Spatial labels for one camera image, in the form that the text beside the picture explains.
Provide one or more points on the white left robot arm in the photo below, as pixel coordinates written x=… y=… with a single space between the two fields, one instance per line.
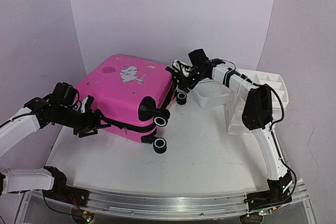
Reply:
x=63 y=107

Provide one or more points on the white drawer desk organizer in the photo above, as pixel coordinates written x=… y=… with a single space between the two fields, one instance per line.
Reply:
x=235 y=105

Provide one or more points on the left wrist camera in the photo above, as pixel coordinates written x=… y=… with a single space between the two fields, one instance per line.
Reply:
x=86 y=104

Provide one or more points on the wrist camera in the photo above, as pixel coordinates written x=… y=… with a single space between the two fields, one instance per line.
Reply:
x=86 y=104
x=182 y=67

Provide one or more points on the white plastic mesh basket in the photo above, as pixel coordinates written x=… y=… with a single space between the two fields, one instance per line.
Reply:
x=209 y=93

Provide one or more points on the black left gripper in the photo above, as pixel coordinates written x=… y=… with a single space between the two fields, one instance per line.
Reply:
x=88 y=124

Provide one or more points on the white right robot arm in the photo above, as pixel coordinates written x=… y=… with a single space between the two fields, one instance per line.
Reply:
x=256 y=117

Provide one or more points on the pink cartoon suitcase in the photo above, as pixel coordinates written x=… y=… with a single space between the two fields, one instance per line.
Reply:
x=135 y=95

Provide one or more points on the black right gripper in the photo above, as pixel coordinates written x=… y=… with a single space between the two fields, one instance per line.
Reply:
x=189 y=85

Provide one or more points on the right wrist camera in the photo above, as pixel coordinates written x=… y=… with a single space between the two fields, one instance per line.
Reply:
x=182 y=67

